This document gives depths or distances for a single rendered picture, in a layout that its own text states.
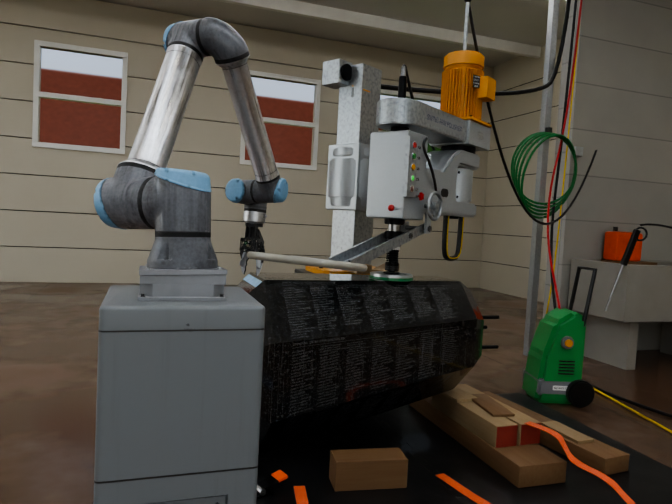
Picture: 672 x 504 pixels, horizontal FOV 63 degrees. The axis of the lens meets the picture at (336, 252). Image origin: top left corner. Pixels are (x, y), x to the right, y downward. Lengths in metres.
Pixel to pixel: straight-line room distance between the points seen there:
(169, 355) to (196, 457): 0.27
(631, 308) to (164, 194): 4.05
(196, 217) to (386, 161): 1.36
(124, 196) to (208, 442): 0.70
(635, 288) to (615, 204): 1.02
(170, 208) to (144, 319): 0.31
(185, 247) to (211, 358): 0.30
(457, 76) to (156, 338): 2.43
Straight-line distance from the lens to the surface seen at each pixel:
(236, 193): 2.11
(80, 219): 8.62
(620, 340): 5.11
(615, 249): 5.41
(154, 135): 1.73
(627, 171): 5.75
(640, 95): 5.92
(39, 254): 8.72
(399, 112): 2.67
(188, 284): 1.47
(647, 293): 5.04
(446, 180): 3.00
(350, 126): 3.50
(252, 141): 1.97
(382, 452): 2.42
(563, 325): 3.72
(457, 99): 3.31
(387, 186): 2.66
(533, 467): 2.59
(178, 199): 1.51
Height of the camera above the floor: 1.08
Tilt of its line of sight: 3 degrees down
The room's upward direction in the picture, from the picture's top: 3 degrees clockwise
